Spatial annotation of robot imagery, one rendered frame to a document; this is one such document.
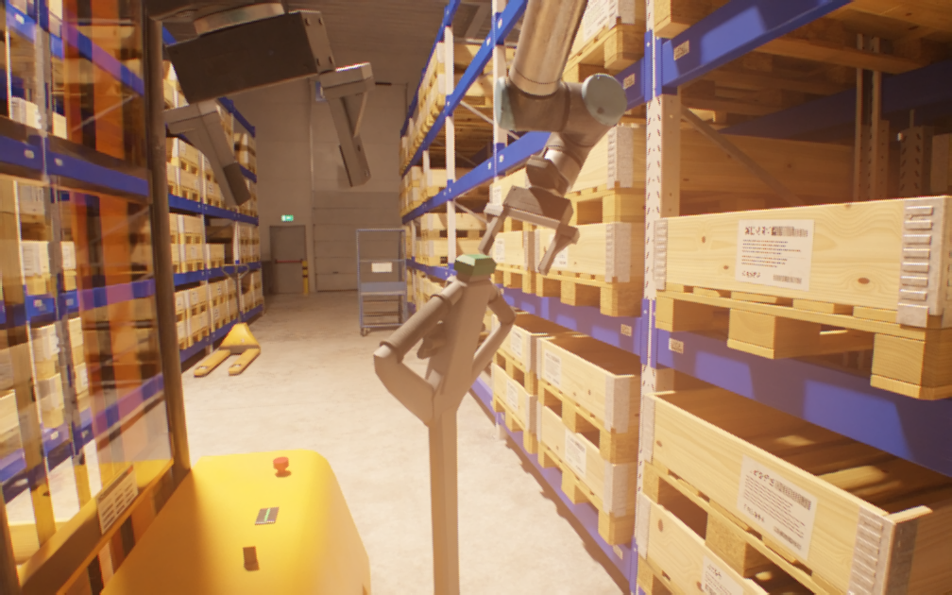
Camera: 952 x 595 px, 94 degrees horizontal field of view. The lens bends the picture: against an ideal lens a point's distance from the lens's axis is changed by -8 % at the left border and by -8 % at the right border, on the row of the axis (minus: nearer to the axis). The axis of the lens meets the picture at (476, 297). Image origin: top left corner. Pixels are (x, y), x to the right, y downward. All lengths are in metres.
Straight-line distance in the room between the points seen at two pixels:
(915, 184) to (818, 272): 1.49
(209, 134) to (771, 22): 1.25
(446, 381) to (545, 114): 0.49
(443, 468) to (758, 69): 1.86
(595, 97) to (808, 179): 1.59
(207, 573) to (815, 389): 1.26
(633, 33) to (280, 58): 1.59
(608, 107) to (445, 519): 0.80
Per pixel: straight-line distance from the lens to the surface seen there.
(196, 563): 1.06
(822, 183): 2.45
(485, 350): 0.96
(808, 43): 1.98
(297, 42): 0.46
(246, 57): 0.48
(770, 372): 1.36
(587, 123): 0.94
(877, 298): 1.10
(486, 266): 0.82
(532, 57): 0.83
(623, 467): 1.99
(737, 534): 1.45
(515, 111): 0.88
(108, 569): 1.62
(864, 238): 1.12
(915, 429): 1.16
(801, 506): 1.27
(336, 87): 0.46
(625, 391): 1.88
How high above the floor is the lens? 1.44
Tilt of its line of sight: 6 degrees down
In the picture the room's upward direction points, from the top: 1 degrees counter-clockwise
